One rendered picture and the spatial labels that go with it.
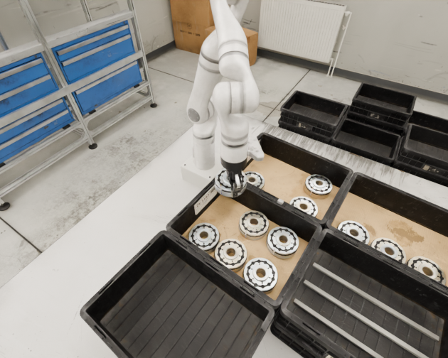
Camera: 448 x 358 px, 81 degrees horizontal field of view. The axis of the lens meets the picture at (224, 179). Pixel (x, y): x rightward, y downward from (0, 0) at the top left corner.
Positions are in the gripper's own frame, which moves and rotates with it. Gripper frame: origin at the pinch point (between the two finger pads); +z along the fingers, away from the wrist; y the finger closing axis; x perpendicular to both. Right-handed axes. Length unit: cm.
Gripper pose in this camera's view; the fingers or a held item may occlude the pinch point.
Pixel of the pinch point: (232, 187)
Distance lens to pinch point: 82.6
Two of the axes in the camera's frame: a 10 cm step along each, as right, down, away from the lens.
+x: 9.8, -1.5, 1.3
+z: 0.0, 6.7, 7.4
